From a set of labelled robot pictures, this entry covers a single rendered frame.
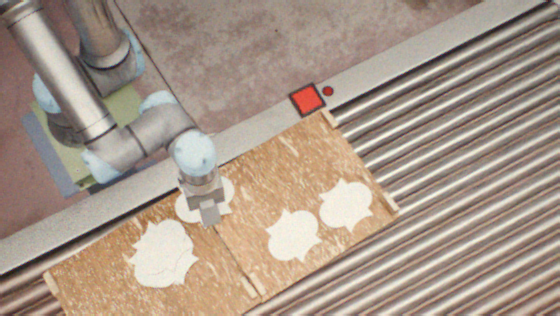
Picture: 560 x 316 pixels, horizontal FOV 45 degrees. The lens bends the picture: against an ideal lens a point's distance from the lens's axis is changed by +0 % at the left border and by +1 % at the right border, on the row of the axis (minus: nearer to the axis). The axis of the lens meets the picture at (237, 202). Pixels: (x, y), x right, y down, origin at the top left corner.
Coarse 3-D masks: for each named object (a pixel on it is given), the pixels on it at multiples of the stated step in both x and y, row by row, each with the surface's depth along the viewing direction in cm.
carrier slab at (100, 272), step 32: (128, 224) 166; (192, 224) 166; (96, 256) 164; (128, 256) 164; (224, 256) 163; (64, 288) 161; (96, 288) 161; (128, 288) 161; (160, 288) 161; (192, 288) 161; (224, 288) 161
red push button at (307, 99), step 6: (306, 90) 177; (312, 90) 177; (294, 96) 177; (300, 96) 177; (306, 96) 177; (312, 96) 177; (300, 102) 176; (306, 102) 176; (312, 102) 176; (318, 102) 176; (300, 108) 176; (306, 108) 176; (312, 108) 176
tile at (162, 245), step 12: (156, 228) 161; (168, 228) 161; (180, 228) 161; (144, 240) 160; (156, 240) 160; (168, 240) 160; (180, 240) 160; (144, 252) 160; (156, 252) 160; (168, 252) 159; (180, 252) 159; (144, 264) 159; (156, 264) 159; (168, 264) 159
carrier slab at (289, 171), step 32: (288, 128) 173; (320, 128) 173; (256, 160) 171; (288, 160) 171; (320, 160) 170; (352, 160) 170; (256, 192) 168; (288, 192) 168; (320, 192) 168; (224, 224) 166; (256, 224) 166; (320, 224) 165; (384, 224) 165; (256, 256) 163; (320, 256) 163
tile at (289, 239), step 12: (288, 216) 165; (300, 216) 165; (312, 216) 165; (276, 228) 164; (288, 228) 164; (300, 228) 164; (312, 228) 164; (276, 240) 163; (288, 240) 163; (300, 240) 163; (312, 240) 163; (276, 252) 162; (288, 252) 162; (300, 252) 162
